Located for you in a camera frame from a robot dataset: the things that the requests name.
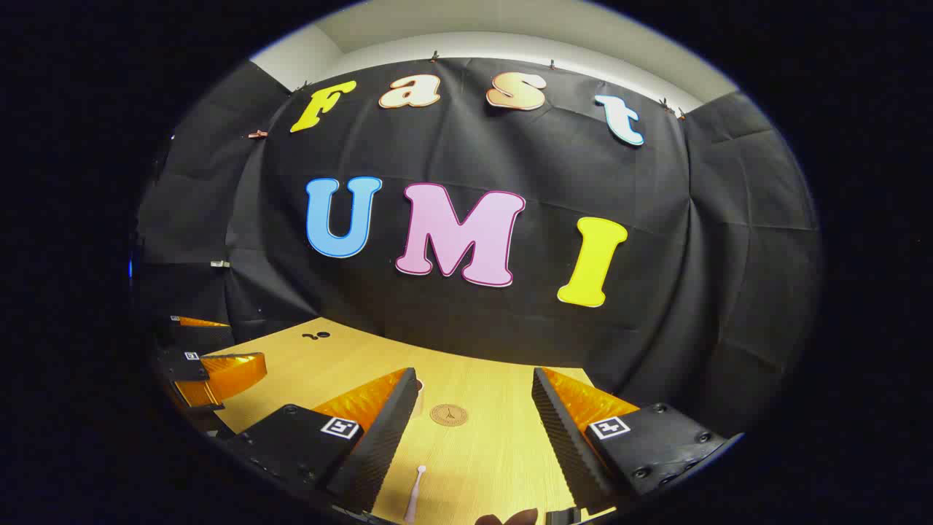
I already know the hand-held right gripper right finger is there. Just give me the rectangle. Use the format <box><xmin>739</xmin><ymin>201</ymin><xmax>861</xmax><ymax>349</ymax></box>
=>
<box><xmin>531</xmin><ymin>367</ymin><xmax>745</xmax><ymax>511</ymax></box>

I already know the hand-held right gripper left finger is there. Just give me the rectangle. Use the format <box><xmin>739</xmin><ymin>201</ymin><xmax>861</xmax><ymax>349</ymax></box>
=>
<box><xmin>221</xmin><ymin>367</ymin><xmax>421</xmax><ymax>514</ymax></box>

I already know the wooden desktop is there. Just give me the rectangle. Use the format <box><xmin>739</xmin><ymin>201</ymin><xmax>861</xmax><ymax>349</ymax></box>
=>
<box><xmin>200</xmin><ymin>316</ymin><xmax>617</xmax><ymax>525</ymax></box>

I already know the pale pink toothbrush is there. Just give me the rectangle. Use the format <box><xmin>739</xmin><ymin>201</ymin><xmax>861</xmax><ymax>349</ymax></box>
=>
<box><xmin>403</xmin><ymin>465</ymin><xmax>428</xmax><ymax>524</ymax></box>

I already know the black backdrop cloth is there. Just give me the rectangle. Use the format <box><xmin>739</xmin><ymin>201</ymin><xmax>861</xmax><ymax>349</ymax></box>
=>
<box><xmin>131</xmin><ymin>57</ymin><xmax>824</xmax><ymax>438</ymax></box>

